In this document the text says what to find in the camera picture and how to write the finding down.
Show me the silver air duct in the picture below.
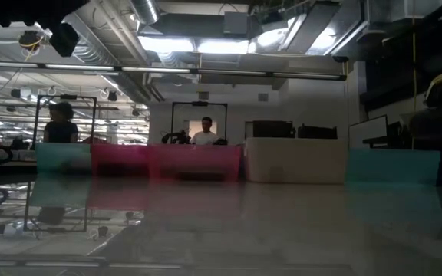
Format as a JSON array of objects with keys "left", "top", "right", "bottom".
[{"left": 130, "top": 0, "right": 161, "bottom": 25}]

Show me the large pink plastic bin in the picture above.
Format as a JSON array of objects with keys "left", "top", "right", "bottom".
[{"left": 147, "top": 143, "right": 242, "bottom": 182}]

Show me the black monitor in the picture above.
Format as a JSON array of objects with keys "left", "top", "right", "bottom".
[
  {"left": 251, "top": 120, "right": 295, "bottom": 139},
  {"left": 296, "top": 123, "right": 338, "bottom": 140}
]

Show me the long ribbed silver duct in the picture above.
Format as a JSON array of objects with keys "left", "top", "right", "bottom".
[{"left": 73, "top": 15, "right": 130, "bottom": 67}]

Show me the long ceiling pipe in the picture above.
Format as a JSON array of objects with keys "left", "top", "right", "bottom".
[{"left": 0, "top": 60, "right": 348, "bottom": 81}]

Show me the ceiling reel with yellow cable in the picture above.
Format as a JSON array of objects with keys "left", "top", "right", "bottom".
[{"left": 17, "top": 29, "right": 45, "bottom": 53}]

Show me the black gantry frame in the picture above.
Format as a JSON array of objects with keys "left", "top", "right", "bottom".
[
  {"left": 32, "top": 94, "right": 98, "bottom": 146},
  {"left": 170, "top": 100, "right": 229, "bottom": 146}
]

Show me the person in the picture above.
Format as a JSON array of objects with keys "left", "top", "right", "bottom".
[
  {"left": 43, "top": 100, "right": 80, "bottom": 144},
  {"left": 189, "top": 116, "right": 222, "bottom": 146}
]

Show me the white board panel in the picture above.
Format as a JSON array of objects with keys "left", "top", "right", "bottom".
[{"left": 348, "top": 113, "right": 390, "bottom": 150}]

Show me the white plastic bin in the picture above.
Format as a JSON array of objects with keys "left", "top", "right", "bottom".
[{"left": 242, "top": 136, "right": 348, "bottom": 185}]

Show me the small red plastic bin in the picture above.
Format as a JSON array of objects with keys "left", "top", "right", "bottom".
[{"left": 90, "top": 143, "right": 150, "bottom": 178}]

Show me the small teal plastic bin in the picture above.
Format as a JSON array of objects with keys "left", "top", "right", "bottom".
[{"left": 35, "top": 142, "right": 93, "bottom": 174}]

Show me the ceiling light panel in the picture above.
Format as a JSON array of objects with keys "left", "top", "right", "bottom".
[
  {"left": 138, "top": 35, "right": 196, "bottom": 54},
  {"left": 196, "top": 38, "right": 251, "bottom": 55}
]

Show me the grey ceiling box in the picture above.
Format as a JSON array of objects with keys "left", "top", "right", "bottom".
[{"left": 223, "top": 11, "right": 249, "bottom": 36}]

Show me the large teal plastic bin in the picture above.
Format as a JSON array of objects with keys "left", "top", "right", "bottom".
[{"left": 345, "top": 148, "right": 442, "bottom": 186}]

